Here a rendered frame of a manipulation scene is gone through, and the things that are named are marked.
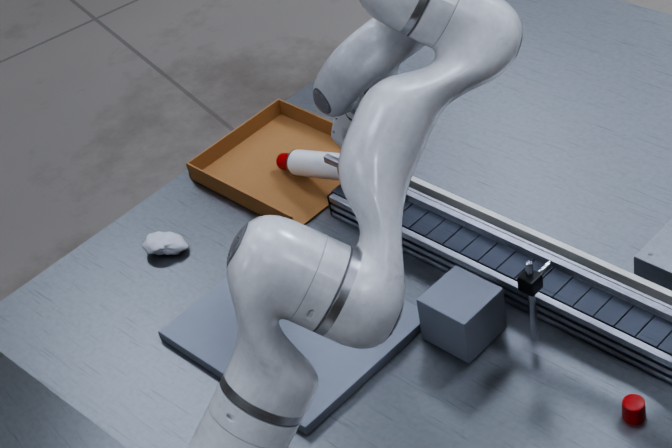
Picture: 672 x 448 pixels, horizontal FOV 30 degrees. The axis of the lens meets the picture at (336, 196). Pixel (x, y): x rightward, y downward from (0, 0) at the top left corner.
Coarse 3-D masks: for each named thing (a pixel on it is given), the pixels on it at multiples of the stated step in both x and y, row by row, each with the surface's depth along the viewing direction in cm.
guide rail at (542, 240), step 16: (432, 192) 219; (448, 192) 217; (464, 208) 214; (480, 208) 212; (496, 224) 210; (512, 224) 208; (528, 240) 206; (544, 240) 203; (576, 256) 200; (592, 256) 198; (608, 272) 196; (624, 272) 195; (640, 288) 193; (656, 288) 191
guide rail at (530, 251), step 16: (336, 160) 221; (432, 208) 207; (448, 208) 206; (464, 224) 203; (480, 224) 202; (496, 240) 200; (512, 240) 197; (528, 256) 196; (544, 256) 193; (576, 272) 189; (608, 288) 186; (624, 288) 185; (640, 304) 183; (656, 304) 182
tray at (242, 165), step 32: (256, 128) 255; (288, 128) 254; (320, 128) 251; (192, 160) 244; (224, 160) 249; (256, 160) 247; (224, 192) 239; (256, 192) 239; (288, 192) 237; (320, 192) 236
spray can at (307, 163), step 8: (296, 152) 237; (304, 152) 235; (312, 152) 234; (320, 152) 232; (328, 152) 231; (280, 160) 241; (288, 160) 237; (296, 160) 235; (304, 160) 234; (312, 160) 232; (320, 160) 230; (280, 168) 242; (288, 168) 238; (296, 168) 236; (304, 168) 234; (312, 168) 232; (320, 168) 230; (328, 168) 228; (336, 168) 226; (304, 176) 237; (312, 176) 234; (320, 176) 231; (328, 176) 229; (336, 176) 227
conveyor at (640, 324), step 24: (336, 192) 227; (408, 216) 219; (432, 216) 218; (432, 240) 213; (456, 240) 212; (480, 240) 211; (504, 264) 205; (552, 288) 199; (576, 288) 198; (600, 312) 193; (624, 312) 193; (648, 312) 192; (648, 336) 188
